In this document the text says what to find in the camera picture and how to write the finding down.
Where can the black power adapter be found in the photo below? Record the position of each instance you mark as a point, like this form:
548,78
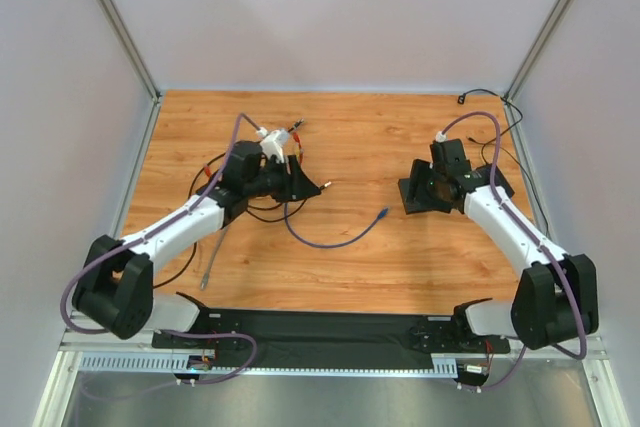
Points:
500,179

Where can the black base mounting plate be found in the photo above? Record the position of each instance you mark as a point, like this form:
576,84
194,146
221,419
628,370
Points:
425,333

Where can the black network switch box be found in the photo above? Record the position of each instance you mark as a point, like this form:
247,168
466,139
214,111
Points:
418,199

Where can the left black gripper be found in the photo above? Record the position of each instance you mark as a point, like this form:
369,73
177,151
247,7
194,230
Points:
291,177

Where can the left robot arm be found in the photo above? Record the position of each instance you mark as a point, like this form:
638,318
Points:
116,288

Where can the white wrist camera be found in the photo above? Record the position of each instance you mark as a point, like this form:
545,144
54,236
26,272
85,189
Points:
441,137
272,143

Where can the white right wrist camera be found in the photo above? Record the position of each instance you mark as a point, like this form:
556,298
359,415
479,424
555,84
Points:
441,137

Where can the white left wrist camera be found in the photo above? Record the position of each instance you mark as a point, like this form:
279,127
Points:
272,143

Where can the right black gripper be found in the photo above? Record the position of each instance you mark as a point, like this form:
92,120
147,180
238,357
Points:
420,185

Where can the aluminium front rail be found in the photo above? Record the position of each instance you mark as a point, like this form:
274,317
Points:
141,342

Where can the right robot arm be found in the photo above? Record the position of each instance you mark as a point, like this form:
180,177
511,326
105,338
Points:
556,299

